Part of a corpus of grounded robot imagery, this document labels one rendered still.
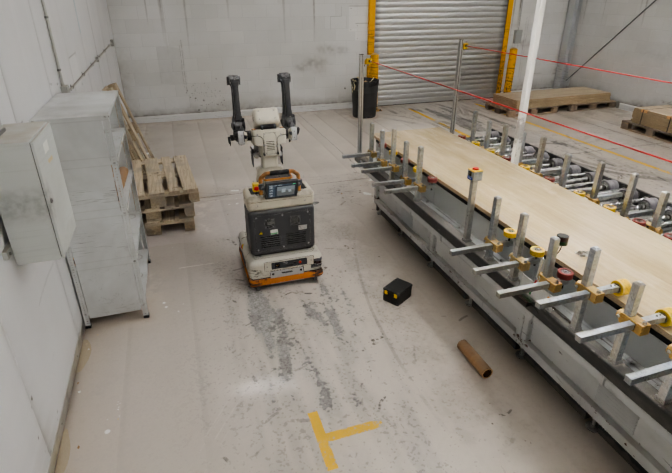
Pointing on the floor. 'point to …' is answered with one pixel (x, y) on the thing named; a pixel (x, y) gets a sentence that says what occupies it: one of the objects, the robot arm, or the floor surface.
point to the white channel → (530, 70)
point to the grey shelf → (100, 203)
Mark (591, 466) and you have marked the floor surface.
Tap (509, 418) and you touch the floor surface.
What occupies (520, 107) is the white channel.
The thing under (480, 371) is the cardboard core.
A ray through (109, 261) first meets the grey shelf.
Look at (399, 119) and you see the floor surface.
